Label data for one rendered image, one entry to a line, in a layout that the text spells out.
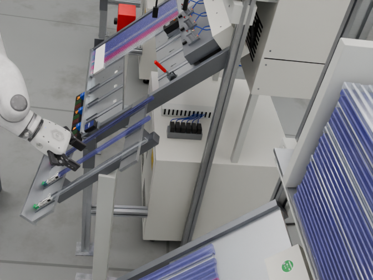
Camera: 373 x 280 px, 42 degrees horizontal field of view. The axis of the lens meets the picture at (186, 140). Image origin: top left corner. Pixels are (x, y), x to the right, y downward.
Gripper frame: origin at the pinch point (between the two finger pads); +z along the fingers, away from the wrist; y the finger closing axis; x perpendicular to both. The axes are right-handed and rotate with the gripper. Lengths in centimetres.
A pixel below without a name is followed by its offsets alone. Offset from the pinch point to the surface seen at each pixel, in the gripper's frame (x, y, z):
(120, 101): 9, 52, 14
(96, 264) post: 53, 8, 42
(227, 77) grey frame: -34, 42, 33
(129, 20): 20, 141, 12
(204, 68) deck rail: -29, 45, 25
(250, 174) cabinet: -1, 49, 80
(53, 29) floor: 122, 249, -7
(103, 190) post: 15.0, 8.1, 18.4
